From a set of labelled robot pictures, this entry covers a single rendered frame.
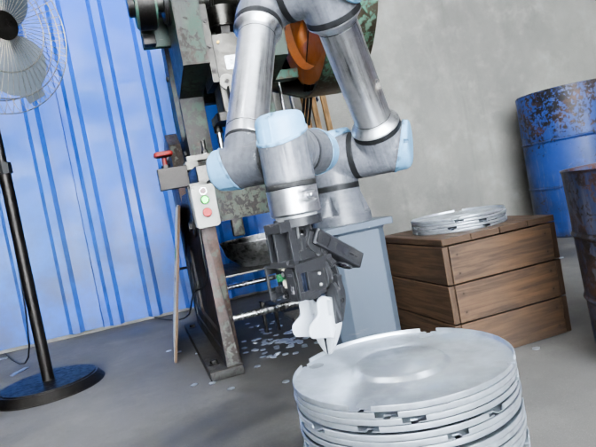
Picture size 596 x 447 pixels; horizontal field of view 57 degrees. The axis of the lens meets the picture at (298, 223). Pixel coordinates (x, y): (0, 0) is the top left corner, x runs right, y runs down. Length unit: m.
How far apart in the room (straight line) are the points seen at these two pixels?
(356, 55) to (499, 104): 3.00
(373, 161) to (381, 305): 0.35
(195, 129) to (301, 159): 1.55
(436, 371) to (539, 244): 1.06
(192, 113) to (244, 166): 1.42
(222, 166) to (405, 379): 0.46
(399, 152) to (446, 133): 2.58
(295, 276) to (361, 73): 0.57
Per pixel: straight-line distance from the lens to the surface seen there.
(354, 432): 0.69
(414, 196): 3.71
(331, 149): 0.90
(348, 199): 1.34
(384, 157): 1.31
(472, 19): 4.17
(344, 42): 1.17
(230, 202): 1.89
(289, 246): 0.80
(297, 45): 2.56
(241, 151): 0.93
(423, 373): 0.72
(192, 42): 2.09
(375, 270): 1.36
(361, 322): 1.35
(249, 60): 1.06
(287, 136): 0.79
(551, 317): 1.79
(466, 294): 1.61
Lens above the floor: 0.54
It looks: 3 degrees down
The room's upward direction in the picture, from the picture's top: 11 degrees counter-clockwise
